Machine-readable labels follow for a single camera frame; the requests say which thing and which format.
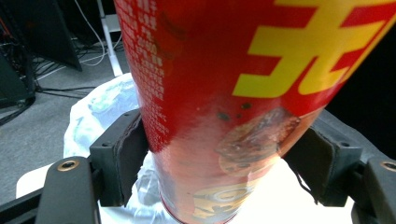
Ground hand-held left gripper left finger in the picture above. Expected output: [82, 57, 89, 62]
[89, 108, 150, 208]

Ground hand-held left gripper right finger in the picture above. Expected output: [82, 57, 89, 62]
[281, 109, 364, 207]

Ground red chip can yellow lid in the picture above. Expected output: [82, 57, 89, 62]
[113, 0, 396, 224]

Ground black stand panel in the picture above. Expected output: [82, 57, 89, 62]
[0, 0, 84, 73]

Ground black floor cables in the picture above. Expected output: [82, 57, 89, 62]
[0, 40, 106, 127]

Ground white metal desk frame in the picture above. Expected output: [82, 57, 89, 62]
[95, 0, 124, 77]

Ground white floor cable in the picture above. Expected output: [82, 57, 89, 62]
[74, 0, 124, 67]

